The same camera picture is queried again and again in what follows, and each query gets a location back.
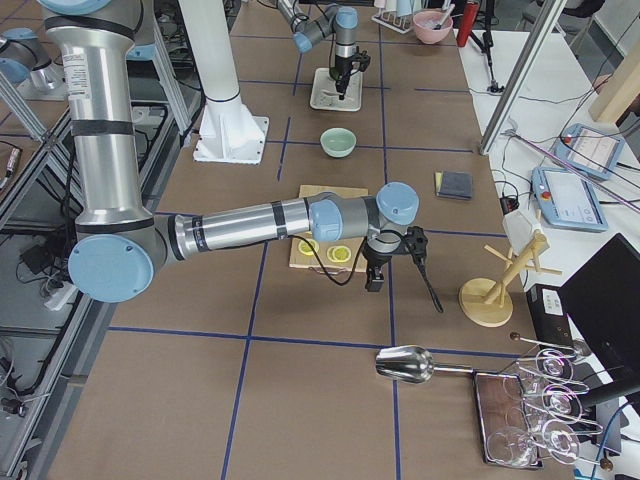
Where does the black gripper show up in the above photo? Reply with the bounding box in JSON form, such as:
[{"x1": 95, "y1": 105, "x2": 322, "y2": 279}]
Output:
[
  {"x1": 333, "y1": 55, "x2": 352, "y2": 100},
  {"x1": 363, "y1": 242, "x2": 392, "y2": 293}
]

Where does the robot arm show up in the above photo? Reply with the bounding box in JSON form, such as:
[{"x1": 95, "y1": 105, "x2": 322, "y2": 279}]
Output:
[
  {"x1": 43, "y1": 1, "x2": 419, "y2": 303},
  {"x1": 272, "y1": 0, "x2": 369, "y2": 100}
]

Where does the light green bowl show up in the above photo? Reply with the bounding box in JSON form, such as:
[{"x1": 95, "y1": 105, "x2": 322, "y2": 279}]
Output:
[{"x1": 320, "y1": 127, "x2": 357, "y2": 159}]

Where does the pink bowl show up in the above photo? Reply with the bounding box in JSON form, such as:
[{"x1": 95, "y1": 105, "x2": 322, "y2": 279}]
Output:
[{"x1": 412, "y1": 10, "x2": 453, "y2": 45}]

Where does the cream bear serving tray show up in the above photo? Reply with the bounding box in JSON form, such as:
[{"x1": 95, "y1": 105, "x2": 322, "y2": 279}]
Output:
[{"x1": 309, "y1": 68, "x2": 363, "y2": 112}]

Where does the upper lemon slice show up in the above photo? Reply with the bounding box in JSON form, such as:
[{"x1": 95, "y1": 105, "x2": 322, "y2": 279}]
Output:
[{"x1": 326, "y1": 245, "x2": 352, "y2": 263}]

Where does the lemon slice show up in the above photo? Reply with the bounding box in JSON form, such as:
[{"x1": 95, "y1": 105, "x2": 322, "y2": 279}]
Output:
[
  {"x1": 297, "y1": 238, "x2": 319, "y2": 256},
  {"x1": 326, "y1": 245, "x2": 352, "y2": 263}
]

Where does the lower lemon slice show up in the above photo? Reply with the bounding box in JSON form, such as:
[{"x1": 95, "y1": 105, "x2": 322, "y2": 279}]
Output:
[{"x1": 297, "y1": 238, "x2": 319, "y2": 256}]

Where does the wooden cutting board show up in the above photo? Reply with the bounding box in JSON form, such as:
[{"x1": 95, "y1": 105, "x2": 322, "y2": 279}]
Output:
[{"x1": 288, "y1": 184, "x2": 370, "y2": 274}]

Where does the metal scoop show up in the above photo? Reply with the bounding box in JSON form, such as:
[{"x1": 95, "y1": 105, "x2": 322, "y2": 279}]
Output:
[{"x1": 375, "y1": 345, "x2": 474, "y2": 384}]

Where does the wooden mug tree stand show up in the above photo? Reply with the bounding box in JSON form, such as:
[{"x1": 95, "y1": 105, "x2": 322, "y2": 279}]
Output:
[{"x1": 458, "y1": 229, "x2": 562, "y2": 328}]

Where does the folded grey cloth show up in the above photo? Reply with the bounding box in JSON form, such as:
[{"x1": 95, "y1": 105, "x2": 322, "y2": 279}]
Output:
[{"x1": 434, "y1": 171, "x2": 474, "y2": 200}]

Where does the red bottle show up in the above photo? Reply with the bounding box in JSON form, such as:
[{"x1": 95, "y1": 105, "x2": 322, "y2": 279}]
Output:
[{"x1": 456, "y1": 0, "x2": 479, "y2": 48}]

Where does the wine glass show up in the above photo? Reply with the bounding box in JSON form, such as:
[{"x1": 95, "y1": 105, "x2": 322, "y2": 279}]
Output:
[{"x1": 516, "y1": 348, "x2": 574, "y2": 386}]

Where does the blue teach pendant near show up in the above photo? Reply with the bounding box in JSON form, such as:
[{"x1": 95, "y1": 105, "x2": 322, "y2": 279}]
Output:
[{"x1": 531, "y1": 167, "x2": 608, "y2": 232}]

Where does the blue teach pendant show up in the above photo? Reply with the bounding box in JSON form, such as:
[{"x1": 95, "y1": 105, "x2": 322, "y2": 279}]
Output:
[
  {"x1": 531, "y1": 167, "x2": 608, "y2": 232},
  {"x1": 553, "y1": 123, "x2": 626, "y2": 180}
]

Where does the black glass rack tray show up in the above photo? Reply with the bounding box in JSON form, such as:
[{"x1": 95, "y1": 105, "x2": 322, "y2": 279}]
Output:
[{"x1": 472, "y1": 371, "x2": 544, "y2": 471}]

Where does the black laptop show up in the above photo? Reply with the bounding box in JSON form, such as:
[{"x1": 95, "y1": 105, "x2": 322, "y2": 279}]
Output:
[{"x1": 560, "y1": 233, "x2": 640, "y2": 371}]

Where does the blue teach pendant far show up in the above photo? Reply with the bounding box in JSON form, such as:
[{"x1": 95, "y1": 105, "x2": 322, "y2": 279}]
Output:
[{"x1": 553, "y1": 123, "x2": 626, "y2": 180}]

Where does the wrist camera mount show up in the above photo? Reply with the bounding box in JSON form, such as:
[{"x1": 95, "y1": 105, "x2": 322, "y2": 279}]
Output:
[
  {"x1": 351, "y1": 48, "x2": 371, "y2": 75},
  {"x1": 405, "y1": 226, "x2": 428, "y2": 263}
]

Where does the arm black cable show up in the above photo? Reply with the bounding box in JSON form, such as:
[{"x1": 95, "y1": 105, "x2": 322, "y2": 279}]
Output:
[{"x1": 291, "y1": 230, "x2": 445, "y2": 315}]

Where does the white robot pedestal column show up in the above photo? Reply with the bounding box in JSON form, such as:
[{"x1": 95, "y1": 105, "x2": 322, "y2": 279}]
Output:
[{"x1": 179, "y1": 0, "x2": 269, "y2": 165}]

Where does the aluminium frame post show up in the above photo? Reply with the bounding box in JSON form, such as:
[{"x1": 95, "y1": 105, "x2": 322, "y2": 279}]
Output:
[{"x1": 479, "y1": 0, "x2": 567, "y2": 155}]

